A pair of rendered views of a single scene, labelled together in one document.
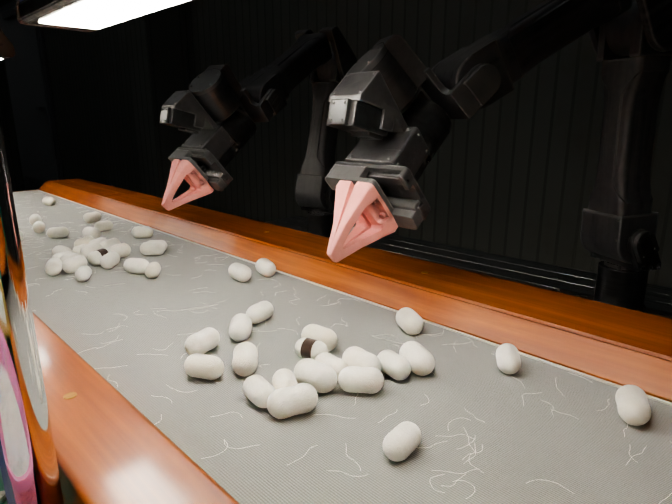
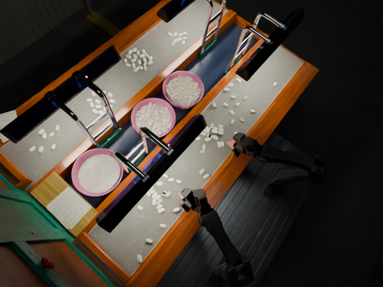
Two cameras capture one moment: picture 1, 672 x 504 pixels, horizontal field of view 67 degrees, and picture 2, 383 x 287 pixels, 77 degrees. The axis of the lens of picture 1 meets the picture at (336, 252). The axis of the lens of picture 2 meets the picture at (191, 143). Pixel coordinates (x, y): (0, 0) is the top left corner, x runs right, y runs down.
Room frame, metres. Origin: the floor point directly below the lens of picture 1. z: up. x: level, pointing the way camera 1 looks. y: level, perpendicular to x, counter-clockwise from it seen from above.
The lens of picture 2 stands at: (0.39, -0.18, 2.08)
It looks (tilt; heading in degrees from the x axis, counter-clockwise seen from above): 69 degrees down; 68
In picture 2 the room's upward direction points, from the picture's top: 17 degrees clockwise
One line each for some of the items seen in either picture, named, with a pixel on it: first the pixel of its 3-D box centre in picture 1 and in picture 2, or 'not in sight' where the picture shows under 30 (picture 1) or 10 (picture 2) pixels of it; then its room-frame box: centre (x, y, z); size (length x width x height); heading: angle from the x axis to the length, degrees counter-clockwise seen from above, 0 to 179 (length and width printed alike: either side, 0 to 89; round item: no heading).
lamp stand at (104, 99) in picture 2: not in sight; (89, 116); (0.05, 0.43, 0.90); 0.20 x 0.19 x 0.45; 44
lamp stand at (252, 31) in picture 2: not in sight; (252, 53); (1.02, 0.83, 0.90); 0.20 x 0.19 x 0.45; 44
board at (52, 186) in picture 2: not in sight; (64, 203); (-0.09, 0.02, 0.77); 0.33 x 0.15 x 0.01; 134
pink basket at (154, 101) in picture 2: not in sight; (153, 120); (0.38, 0.48, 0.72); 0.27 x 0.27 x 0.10
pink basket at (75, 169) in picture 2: not in sight; (100, 173); (0.06, 0.17, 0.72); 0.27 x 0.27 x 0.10
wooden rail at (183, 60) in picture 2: not in sight; (152, 89); (0.38, 0.71, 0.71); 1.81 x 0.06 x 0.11; 44
